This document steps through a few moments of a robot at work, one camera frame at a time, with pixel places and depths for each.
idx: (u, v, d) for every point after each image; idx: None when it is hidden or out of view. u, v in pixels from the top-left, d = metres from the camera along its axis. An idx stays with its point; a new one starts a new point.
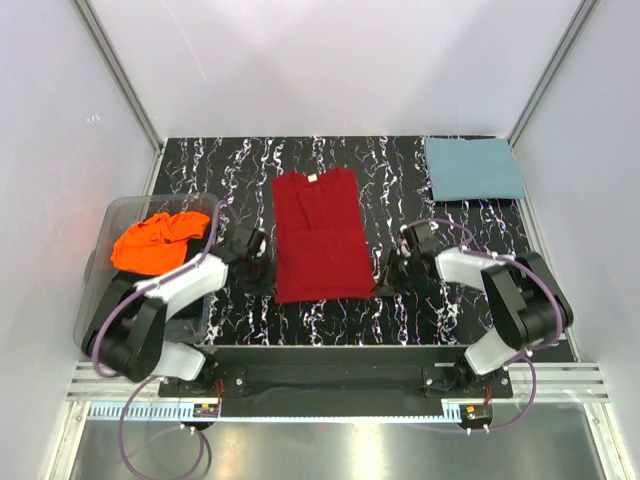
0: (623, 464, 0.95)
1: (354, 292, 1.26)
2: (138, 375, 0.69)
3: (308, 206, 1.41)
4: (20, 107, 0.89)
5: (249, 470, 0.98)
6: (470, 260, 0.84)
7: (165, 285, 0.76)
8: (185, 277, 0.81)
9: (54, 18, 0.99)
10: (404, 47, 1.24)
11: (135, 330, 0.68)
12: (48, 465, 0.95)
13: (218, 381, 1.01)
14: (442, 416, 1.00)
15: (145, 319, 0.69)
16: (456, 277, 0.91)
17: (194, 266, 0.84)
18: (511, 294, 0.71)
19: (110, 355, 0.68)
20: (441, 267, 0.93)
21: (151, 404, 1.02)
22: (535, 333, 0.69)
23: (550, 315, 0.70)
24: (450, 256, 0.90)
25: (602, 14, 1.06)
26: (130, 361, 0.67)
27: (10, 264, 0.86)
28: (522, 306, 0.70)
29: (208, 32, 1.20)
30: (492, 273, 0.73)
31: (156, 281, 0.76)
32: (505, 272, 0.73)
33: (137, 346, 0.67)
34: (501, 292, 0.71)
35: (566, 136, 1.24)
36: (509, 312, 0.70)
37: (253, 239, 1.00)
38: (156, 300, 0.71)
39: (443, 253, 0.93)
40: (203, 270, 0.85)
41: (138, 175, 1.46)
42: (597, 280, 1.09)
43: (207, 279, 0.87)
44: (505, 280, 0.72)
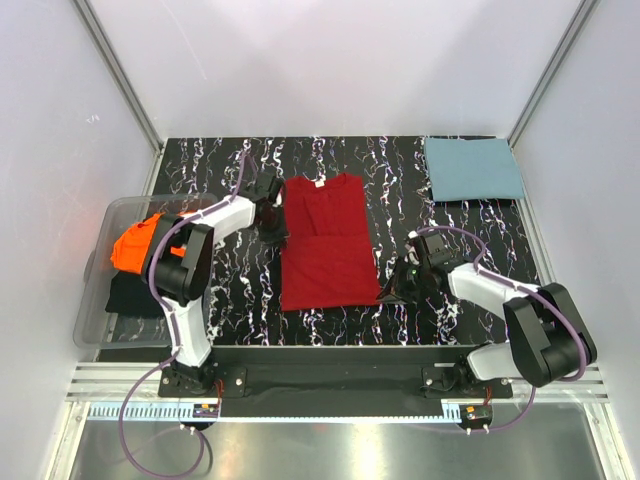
0: (623, 464, 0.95)
1: (361, 302, 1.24)
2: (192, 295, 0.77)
3: (314, 213, 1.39)
4: (21, 108, 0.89)
5: (249, 470, 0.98)
6: (486, 284, 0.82)
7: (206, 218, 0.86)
8: (222, 210, 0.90)
9: (54, 18, 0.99)
10: (404, 46, 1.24)
11: (191, 252, 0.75)
12: (48, 465, 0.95)
13: (218, 381, 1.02)
14: (442, 416, 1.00)
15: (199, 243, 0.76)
16: (468, 296, 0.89)
17: (228, 203, 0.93)
18: (534, 329, 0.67)
19: (167, 278, 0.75)
20: (453, 284, 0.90)
21: (151, 404, 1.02)
22: (557, 371, 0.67)
23: (573, 352, 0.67)
24: (465, 274, 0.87)
25: (602, 13, 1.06)
26: (188, 280, 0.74)
27: (10, 263, 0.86)
28: (544, 341, 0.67)
29: (207, 32, 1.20)
30: (515, 308, 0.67)
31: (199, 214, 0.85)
32: (529, 306, 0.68)
33: (192, 265, 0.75)
34: (524, 329, 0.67)
35: (566, 136, 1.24)
36: (532, 350, 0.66)
37: (272, 186, 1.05)
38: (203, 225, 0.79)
39: (456, 269, 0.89)
40: (236, 205, 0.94)
41: (138, 174, 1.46)
42: (598, 280, 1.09)
43: (241, 214, 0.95)
44: (528, 315, 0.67)
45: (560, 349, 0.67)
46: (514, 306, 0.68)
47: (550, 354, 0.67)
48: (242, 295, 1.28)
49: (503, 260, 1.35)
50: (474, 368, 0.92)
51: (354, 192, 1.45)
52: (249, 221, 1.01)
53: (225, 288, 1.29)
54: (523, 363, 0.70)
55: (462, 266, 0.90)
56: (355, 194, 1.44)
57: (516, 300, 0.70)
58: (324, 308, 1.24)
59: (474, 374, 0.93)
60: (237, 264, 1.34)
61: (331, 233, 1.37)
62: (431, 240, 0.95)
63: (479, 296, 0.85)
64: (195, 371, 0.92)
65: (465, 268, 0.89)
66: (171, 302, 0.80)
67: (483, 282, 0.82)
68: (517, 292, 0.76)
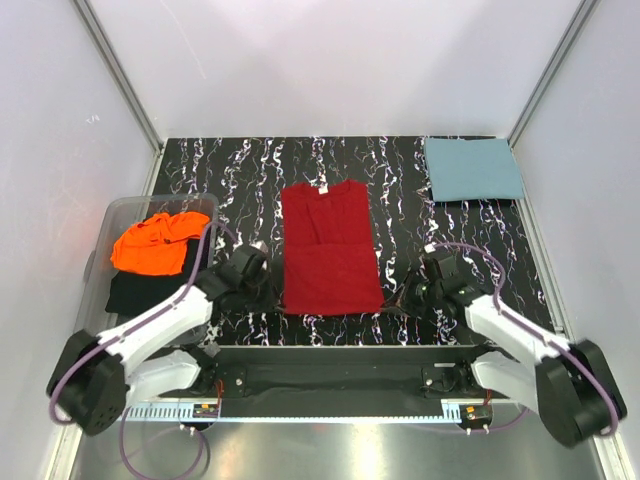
0: (623, 464, 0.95)
1: (364, 308, 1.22)
2: (95, 427, 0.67)
3: (318, 221, 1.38)
4: (20, 108, 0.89)
5: (249, 471, 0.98)
6: (511, 329, 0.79)
7: (131, 335, 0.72)
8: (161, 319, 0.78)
9: (53, 17, 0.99)
10: (404, 46, 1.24)
11: (90, 393, 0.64)
12: (48, 465, 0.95)
13: (218, 382, 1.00)
14: (442, 416, 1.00)
15: (102, 383, 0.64)
16: (486, 333, 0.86)
17: (171, 307, 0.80)
18: (567, 393, 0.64)
19: (69, 407, 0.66)
20: (470, 318, 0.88)
21: (151, 404, 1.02)
22: (589, 433, 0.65)
23: (604, 414, 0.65)
24: (483, 311, 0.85)
25: (601, 14, 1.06)
26: (85, 419, 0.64)
27: (11, 263, 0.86)
28: (578, 406, 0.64)
29: (207, 30, 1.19)
30: (548, 372, 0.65)
31: (119, 334, 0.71)
32: (563, 368, 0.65)
33: (90, 406, 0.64)
34: (558, 395, 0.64)
35: (566, 137, 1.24)
36: (566, 414, 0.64)
37: (249, 264, 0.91)
38: (113, 360, 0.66)
39: (475, 303, 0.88)
40: (181, 310, 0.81)
41: (138, 174, 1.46)
42: (598, 280, 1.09)
43: (185, 320, 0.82)
44: (563, 379, 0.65)
45: (592, 412, 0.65)
46: (545, 369, 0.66)
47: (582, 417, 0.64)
48: None
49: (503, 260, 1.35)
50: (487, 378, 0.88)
51: (359, 197, 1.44)
52: (204, 318, 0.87)
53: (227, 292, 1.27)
54: (554, 422, 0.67)
55: (481, 299, 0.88)
56: (359, 204, 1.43)
57: (549, 361, 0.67)
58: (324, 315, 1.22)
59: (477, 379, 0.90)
60: None
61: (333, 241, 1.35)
62: (444, 263, 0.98)
63: (499, 339, 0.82)
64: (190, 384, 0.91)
65: (486, 302, 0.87)
66: None
67: (507, 326, 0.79)
68: (546, 347, 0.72)
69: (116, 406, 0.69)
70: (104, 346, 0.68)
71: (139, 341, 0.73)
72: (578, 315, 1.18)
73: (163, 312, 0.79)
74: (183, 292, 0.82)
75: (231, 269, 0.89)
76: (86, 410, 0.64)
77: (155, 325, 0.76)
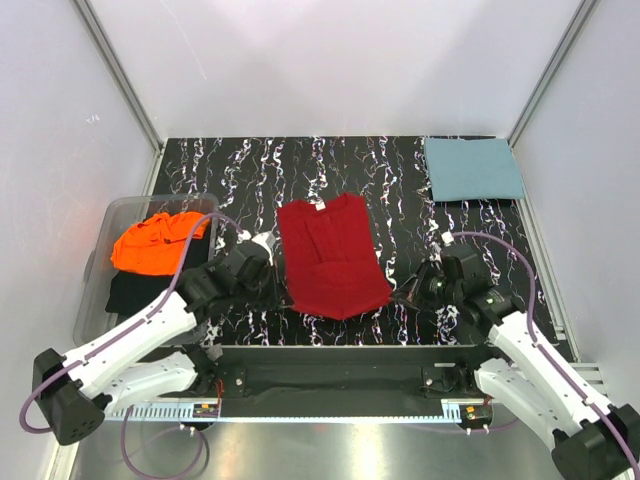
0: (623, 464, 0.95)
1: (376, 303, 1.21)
2: (78, 437, 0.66)
3: (318, 238, 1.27)
4: (21, 108, 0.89)
5: (249, 471, 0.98)
6: (540, 365, 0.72)
7: (95, 357, 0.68)
8: (132, 336, 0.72)
9: (54, 17, 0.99)
10: (404, 46, 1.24)
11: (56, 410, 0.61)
12: (48, 465, 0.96)
13: (218, 381, 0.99)
14: (442, 416, 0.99)
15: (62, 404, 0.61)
16: (510, 354, 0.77)
17: (143, 321, 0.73)
18: (597, 467, 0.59)
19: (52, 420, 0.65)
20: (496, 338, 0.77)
21: (150, 404, 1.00)
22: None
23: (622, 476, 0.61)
24: (513, 337, 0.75)
25: (601, 15, 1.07)
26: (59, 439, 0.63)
27: (11, 263, 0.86)
28: (602, 474, 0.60)
29: (207, 30, 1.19)
30: (589, 443, 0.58)
31: (82, 358, 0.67)
32: (602, 438, 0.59)
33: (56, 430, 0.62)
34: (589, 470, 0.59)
35: (566, 137, 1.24)
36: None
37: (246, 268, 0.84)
38: (70, 394, 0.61)
39: (507, 320, 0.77)
40: (154, 325, 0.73)
41: (137, 174, 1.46)
42: (598, 281, 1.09)
43: (165, 333, 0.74)
44: (600, 456, 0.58)
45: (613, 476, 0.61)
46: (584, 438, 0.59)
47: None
48: None
49: (502, 259, 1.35)
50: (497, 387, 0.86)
51: (360, 209, 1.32)
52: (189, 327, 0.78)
53: None
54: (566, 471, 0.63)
55: (513, 317, 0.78)
56: (359, 217, 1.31)
57: (592, 435, 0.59)
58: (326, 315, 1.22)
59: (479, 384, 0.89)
60: None
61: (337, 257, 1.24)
62: (467, 263, 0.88)
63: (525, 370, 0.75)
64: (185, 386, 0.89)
65: (515, 321, 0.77)
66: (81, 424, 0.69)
67: (537, 362, 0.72)
68: (586, 408, 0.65)
69: (93, 420, 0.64)
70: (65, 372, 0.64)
71: (103, 365, 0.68)
72: (578, 315, 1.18)
73: (135, 329, 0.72)
74: (160, 303, 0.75)
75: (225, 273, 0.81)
76: (55, 425, 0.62)
77: (124, 344, 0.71)
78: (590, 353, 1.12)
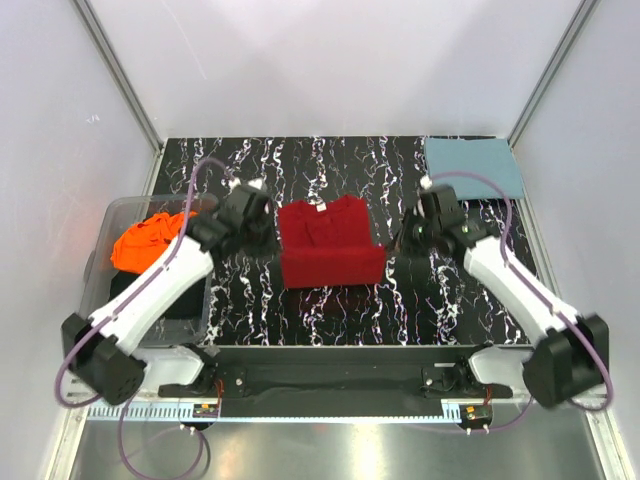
0: (623, 464, 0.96)
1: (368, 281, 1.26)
2: (120, 397, 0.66)
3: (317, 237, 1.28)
4: (22, 108, 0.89)
5: (249, 471, 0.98)
6: (511, 287, 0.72)
7: (124, 311, 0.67)
8: (153, 285, 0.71)
9: (54, 17, 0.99)
10: (404, 46, 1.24)
11: (97, 369, 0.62)
12: (47, 465, 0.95)
13: (218, 382, 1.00)
14: (442, 416, 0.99)
15: (101, 361, 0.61)
16: (483, 278, 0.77)
17: (162, 269, 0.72)
18: (563, 369, 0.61)
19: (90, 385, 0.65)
20: (469, 262, 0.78)
21: (151, 404, 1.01)
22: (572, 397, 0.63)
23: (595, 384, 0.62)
24: (487, 263, 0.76)
25: (601, 15, 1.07)
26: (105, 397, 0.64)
27: (10, 263, 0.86)
28: (570, 379, 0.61)
29: (207, 30, 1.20)
30: (553, 349, 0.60)
31: (110, 313, 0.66)
32: (567, 345, 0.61)
33: (102, 387, 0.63)
34: (554, 371, 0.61)
35: (566, 137, 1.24)
36: (554, 387, 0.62)
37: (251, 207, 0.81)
38: (106, 345, 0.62)
39: (478, 244, 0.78)
40: (173, 272, 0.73)
41: (137, 174, 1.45)
42: (599, 280, 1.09)
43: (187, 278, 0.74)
44: (564, 356, 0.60)
45: (584, 383, 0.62)
46: (549, 343, 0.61)
47: (571, 388, 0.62)
48: (242, 295, 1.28)
49: None
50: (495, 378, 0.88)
51: (359, 211, 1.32)
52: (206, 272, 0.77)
53: (226, 288, 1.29)
54: (535, 385, 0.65)
55: (488, 243, 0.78)
56: (358, 217, 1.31)
57: (556, 339, 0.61)
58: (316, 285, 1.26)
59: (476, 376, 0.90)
60: (237, 264, 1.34)
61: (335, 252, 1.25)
62: (443, 197, 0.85)
63: (500, 293, 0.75)
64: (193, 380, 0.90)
65: (490, 247, 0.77)
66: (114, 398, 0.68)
67: (512, 282, 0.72)
68: (553, 317, 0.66)
69: (134, 376, 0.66)
70: (98, 329, 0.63)
71: (133, 317, 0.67)
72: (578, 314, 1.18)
73: (155, 278, 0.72)
74: (172, 250, 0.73)
75: (230, 213, 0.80)
76: (100, 387, 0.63)
77: (146, 294, 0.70)
78: None
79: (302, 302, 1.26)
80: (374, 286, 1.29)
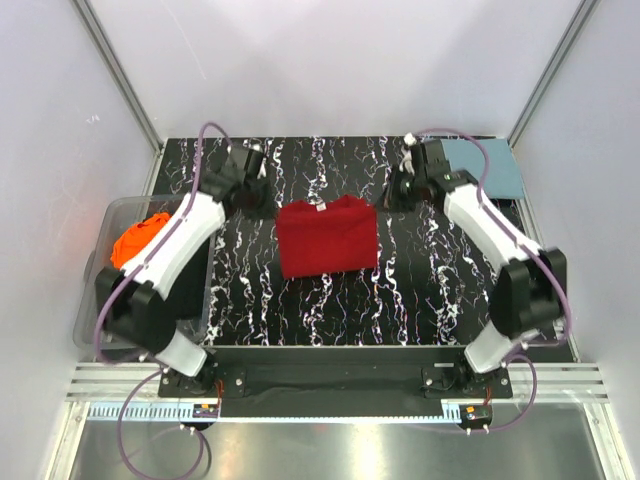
0: (623, 464, 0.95)
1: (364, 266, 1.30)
2: (154, 345, 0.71)
3: None
4: (22, 108, 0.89)
5: (249, 471, 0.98)
6: (484, 227, 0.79)
7: (153, 260, 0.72)
8: (180, 232, 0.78)
9: (54, 17, 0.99)
10: (404, 46, 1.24)
11: (135, 315, 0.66)
12: (48, 465, 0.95)
13: (218, 381, 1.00)
14: (442, 416, 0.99)
15: (142, 306, 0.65)
16: (460, 222, 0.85)
17: (182, 220, 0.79)
18: (523, 293, 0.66)
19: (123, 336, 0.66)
20: (448, 206, 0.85)
21: (151, 404, 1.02)
22: (534, 324, 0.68)
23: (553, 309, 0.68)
24: (463, 204, 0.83)
25: (601, 15, 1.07)
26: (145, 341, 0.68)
27: (10, 263, 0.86)
28: (529, 303, 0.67)
29: (207, 30, 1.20)
30: (513, 274, 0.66)
31: (142, 262, 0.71)
32: (525, 270, 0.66)
33: (143, 330, 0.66)
34: (515, 294, 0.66)
35: (566, 136, 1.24)
36: (514, 311, 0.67)
37: (250, 163, 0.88)
38: (147, 286, 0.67)
39: (454, 191, 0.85)
40: (191, 223, 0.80)
41: (137, 174, 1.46)
42: (599, 279, 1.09)
43: (202, 229, 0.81)
44: (523, 281, 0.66)
45: (542, 308, 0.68)
46: (509, 268, 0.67)
47: (532, 313, 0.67)
48: (242, 295, 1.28)
49: None
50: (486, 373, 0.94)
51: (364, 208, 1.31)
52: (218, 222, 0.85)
53: (225, 289, 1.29)
54: (501, 314, 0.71)
55: (465, 189, 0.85)
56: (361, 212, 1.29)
57: (515, 264, 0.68)
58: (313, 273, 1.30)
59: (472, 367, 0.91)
60: (237, 264, 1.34)
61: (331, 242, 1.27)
62: (430, 150, 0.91)
63: (475, 234, 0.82)
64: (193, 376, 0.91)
65: (469, 192, 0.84)
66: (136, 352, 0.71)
67: (483, 222, 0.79)
68: (517, 249, 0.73)
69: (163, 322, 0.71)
70: (133, 276, 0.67)
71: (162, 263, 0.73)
72: (578, 315, 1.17)
73: (176, 229, 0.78)
74: (189, 202, 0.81)
75: (231, 169, 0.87)
76: (143, 332, 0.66)
77: (171, 242, 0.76)
78: (590, 353, 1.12)
79: (302, 302, 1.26)
80: (374, 286, 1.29)
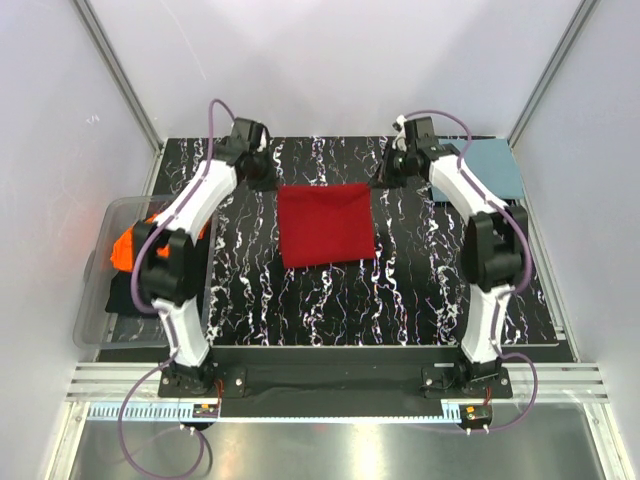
0: (623, 464, 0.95)
1: (361, 256, 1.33)
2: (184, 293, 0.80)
3: (314, 216, 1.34)
4: (21, 109, 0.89)
5: (248, 471, 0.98)
6: (462, 188, 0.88)
7: (183, 212, 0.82)
8: (200, 189, 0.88)
9: (53, 17, 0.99)
10: (404, 46, 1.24)
11: (172, 258, 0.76)
12: (48, 465, 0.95)
13: (217, 381, 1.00)
14: (442, 416, 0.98)
15: (178, 248, 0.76)
16: (444, 187, 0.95)
17: (202, 181, 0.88)
18: (486, 241, 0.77)
19: (158, 283, 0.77)
20: (433, 174, 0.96)
21: (151, 404, 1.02)
22: (499, 273, 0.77)
23: (516, 261, 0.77)
24: (446, 169, 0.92)
25: (601, 15, 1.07)
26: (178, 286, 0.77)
27: (11, 263, 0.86)
28: (492, 252, 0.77)
29: (207, 30, 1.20)
30: (477, 223, 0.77)
31: (172, 213, 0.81)
32: (489, 221, 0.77)
33: (177, 272, 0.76)
34: (479, 242, 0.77)
35: (566, 136, 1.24)
36: (478, 259, 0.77)
37: (253, 131, 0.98)
38: (181, 233, 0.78)
39: (438, 160, 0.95)
40: (210, 182, 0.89)
41: (137, 174, 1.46)
42: (598, 279, 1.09)
43: (219, 189, 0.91)
44: (486, 230, 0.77)
45: (507, 259, 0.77)
46: (475, 220, 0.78)
47: (496, 263, 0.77)
48: (242, 295, 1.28)
49: None
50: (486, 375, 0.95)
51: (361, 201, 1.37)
52: (231, 184, 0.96)
53: (225, 289, 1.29)
54: (470, 265, 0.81)
55: (449, 158, 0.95)
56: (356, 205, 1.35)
57: (481, 216, 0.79)
58: (317, 263, 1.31)
59: (470, 361, 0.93)
60: (237, 264, 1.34)
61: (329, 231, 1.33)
62: (420, 125, 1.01)
63: (453, 196, 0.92)
64: (194, 369, 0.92)
65: (451, 161, 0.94)
66: (165, 306, 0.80)
67: (461, 184, 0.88)
68: (486, 205, 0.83)
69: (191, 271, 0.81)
70: (165, 225, 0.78)
71: (190, 215, 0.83)
72: (578, 315, 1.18)
73: (198, 187, 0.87)
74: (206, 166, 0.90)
75: (238, 140, 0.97)
76: (177, 273, 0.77)
77: (195, 198, 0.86)
78: (590, 353, 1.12)
79: (302, 302, 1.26)
80: (374, 286, 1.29)
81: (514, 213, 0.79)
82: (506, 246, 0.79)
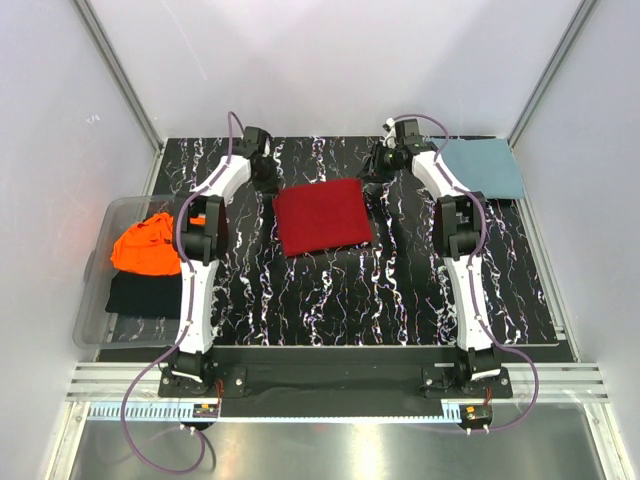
0: (623, 464, 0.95)
1: (357, 240, 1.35)
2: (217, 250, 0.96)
3: (311, 206, 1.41)
4: (21, 110, 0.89)
5: (249, 471, 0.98)
6: (436, 176, 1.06)
7: (214, 186, 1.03)
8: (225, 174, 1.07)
9: (53, 17, 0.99)
10: (404, 46, 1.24)
11: (209, 221, 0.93)
12: (48, 465, 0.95)
13: (218, 381, 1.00)
14: (442, 416, 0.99)
15: (214, 209, 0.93)
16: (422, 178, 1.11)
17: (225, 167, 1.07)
18: (449, 219, 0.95)
19: (198, 243, 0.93)
20: (414, 167, 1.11)
21: (151, 404, 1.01)
22: (457, 247, 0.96)
23: (472, 238, 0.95)
24: (425, 159, 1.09)
25: (602, 15, 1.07)
26: (213, 244, 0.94)
27: (11, 263, 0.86)
28: (453, 229, 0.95)
29: (207, 30, 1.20)
30: (442, 203, 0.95)
31: (207, 185, 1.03)
32: (452, 202, 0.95)
33: (213, 232, 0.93)
34: (444, 219, 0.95)
35: (565, 136, 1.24)
36: (443, 233, 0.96)
37: (260, 136, 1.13)
38: (214, 197, 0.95)
39: (421, 153, 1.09)
40: (233, 167, 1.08)
41: (137, 174, 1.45)
42: (598, 280, 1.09)
43: (240, 173, 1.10)
44: (449, 210, 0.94)
45: (464, 235, 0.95)
46: (442, 201, 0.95)
47: (455, 237, 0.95)
48: (242, 295, 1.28)
49: (503, 260, 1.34)
50: (487, 373, 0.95)
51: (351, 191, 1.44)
52: (247, 175, 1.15)
53: (226, 289, 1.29)
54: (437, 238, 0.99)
55: (429, 152, 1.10)
56: (347, 196, 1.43)
57: (447, 198, 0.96)
58: (314, 249, 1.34)
59: (471, 357, 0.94)
60: (237, 264, 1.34)
61: (325, 219, 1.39)
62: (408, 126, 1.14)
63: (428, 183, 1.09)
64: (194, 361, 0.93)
65: (430, 154, 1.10)
66: (196, 264, 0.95)
67: (434, 173, 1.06)
68: (451, 190, 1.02)
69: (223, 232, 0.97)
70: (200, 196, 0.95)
71: (220, 190, 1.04)
72: (578, 315, 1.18)
73: (225, 170, 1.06)
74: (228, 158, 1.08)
75: (249, 143, 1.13)
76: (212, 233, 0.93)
77: (222, 178, 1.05)
78: (590, 353, 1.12)
79: (302, 302, 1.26)
80: (374, 286, 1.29)
81: (479, 198, 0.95)
82: (469, 225, 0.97)
